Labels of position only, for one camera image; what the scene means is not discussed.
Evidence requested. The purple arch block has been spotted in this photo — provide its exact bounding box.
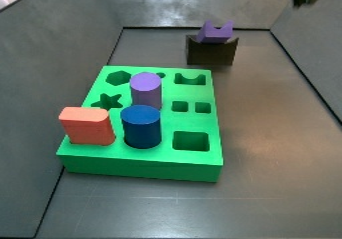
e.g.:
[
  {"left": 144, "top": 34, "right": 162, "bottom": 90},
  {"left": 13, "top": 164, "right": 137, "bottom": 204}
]
[{"left": 196, "top": 20, "right": 234, "bottom": 44}]

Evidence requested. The black arch fixture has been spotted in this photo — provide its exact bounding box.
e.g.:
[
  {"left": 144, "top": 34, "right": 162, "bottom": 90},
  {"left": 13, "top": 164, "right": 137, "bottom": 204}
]
[{"left": 186, "top": 35, "right": 239, "bottom": 66}]

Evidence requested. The green shape sorter board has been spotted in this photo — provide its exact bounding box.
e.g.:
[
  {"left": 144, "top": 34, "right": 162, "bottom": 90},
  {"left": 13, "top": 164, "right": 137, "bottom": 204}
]
[{"left": 56, "top": 66, "right": 223, "bottom": 182}]

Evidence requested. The purple cylinder block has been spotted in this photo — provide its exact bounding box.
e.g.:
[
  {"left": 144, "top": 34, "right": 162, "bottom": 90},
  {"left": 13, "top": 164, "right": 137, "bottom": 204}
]
[{"left": 129, "top": 72, "right": 162, "bottom": 109}]

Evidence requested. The blue cylinder block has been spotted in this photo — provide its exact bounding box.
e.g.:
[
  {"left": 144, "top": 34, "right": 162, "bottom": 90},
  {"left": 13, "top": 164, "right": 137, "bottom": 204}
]
[{"left": 120, "top": 105, "right": 162, "bottom": 149}]

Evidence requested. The red rounded block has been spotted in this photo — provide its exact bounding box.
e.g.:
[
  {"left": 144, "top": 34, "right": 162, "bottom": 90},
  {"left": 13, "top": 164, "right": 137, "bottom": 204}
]
[{"left": 59, "top": 107, "right": 116, "bottom": 146}]

